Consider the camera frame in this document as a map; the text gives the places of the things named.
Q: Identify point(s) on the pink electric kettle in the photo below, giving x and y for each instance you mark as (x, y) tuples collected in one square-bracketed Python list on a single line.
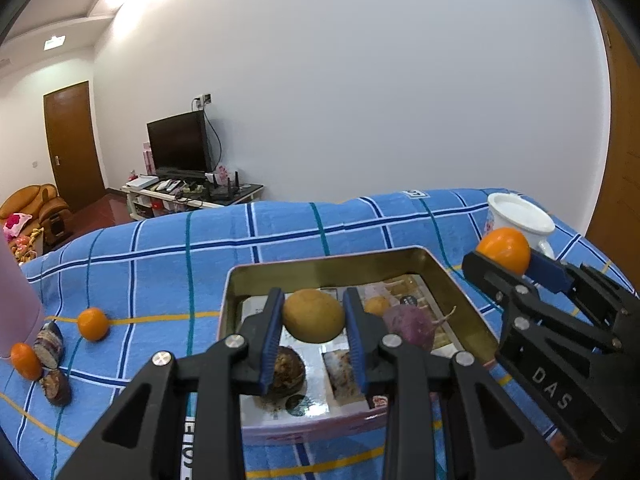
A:
[(17, 310)]

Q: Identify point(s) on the black router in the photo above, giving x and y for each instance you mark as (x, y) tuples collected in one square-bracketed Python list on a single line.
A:
[(222, 187)]

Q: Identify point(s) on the brown leather armchair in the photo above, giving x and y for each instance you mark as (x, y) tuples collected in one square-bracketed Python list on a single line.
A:
[(47, 202)]

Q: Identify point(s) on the white set-top box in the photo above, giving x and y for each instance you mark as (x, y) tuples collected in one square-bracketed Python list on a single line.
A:
[(144, 181)]

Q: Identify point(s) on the square ceiling light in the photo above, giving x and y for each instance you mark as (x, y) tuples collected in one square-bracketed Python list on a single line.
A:
[(54, 42)]

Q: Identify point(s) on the pink flower pillow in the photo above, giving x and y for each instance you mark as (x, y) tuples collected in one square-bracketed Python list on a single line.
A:
[(15, 223)]

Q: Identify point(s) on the orange mandarin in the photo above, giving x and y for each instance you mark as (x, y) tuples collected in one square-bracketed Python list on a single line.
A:
[(93, 324), (26, 361), (502, 247)]

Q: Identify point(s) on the dark brown wrinkled fruit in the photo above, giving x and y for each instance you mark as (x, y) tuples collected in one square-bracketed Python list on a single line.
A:
[(56, 387), (287, 370)]

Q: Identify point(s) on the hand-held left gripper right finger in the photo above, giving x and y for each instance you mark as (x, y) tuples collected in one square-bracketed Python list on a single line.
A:
[(357, 340)]

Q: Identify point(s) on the pink tin box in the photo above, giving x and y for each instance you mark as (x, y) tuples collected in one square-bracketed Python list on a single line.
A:
[(320, 270)]

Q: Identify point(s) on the white floral mug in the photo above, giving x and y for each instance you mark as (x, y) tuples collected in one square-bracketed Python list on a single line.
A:
[(520, 215)]

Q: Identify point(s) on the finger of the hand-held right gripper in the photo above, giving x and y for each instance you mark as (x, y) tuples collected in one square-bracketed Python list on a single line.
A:
[(500, 282), (550, 272)]

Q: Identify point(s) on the greenish yellow small fruit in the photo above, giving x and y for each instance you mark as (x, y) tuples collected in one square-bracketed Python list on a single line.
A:
[(312, 315)]

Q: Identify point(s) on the black television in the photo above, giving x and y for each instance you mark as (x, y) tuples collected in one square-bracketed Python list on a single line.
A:
[(177, 142)]

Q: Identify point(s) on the blue plaid blanket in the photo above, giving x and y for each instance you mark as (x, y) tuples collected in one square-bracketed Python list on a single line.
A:
[(150, 270)]

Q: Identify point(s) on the white television stand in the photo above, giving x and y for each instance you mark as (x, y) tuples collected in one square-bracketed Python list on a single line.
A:
[(137, 196)]

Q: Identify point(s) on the light wooden door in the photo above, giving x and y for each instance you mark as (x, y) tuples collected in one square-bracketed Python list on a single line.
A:
[(620, 185)]

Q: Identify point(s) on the purple round root vegetable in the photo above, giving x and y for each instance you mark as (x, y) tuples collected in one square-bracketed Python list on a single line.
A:
[(407, 325)]

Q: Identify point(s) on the dark wooden door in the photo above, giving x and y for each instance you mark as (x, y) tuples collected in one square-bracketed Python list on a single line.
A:
[(72, 150)]

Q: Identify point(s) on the printed paper leaflet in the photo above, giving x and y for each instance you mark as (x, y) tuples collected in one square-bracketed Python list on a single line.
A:
[(315, 377)]

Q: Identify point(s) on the yellow orange small fruit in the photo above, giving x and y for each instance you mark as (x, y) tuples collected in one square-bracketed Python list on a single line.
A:
[(377, 306)]

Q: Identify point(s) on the wall power socket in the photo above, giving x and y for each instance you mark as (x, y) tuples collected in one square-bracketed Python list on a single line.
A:
[(202, 100)]

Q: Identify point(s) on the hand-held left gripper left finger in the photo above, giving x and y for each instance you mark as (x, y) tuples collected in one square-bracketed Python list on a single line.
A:
[(272, 340)]

